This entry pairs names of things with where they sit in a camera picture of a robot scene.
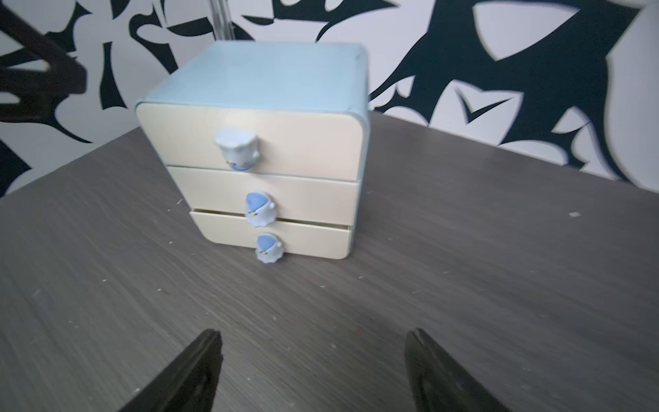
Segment cream top drawer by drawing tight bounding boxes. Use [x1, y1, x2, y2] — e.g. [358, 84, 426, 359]
[137, 103, 368, 181]

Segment light blue drawer cabinet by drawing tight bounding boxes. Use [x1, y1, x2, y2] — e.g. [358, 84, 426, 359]
[135, 41, 371, 236]

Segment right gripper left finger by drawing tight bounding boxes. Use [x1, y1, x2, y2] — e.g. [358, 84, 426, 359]
[120, 329, 223, 412]

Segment cream bottom drawer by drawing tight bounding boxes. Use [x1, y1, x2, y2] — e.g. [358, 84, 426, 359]
[190, 211, 353, 263]

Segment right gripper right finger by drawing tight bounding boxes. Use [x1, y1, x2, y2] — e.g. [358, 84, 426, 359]
[405, 328, 509, 412]

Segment cream drawer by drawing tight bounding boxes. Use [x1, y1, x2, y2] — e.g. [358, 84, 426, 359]
[168, 167, 361, 227]
[190, 211, 353, 263]
[137, 103, 368, 181]

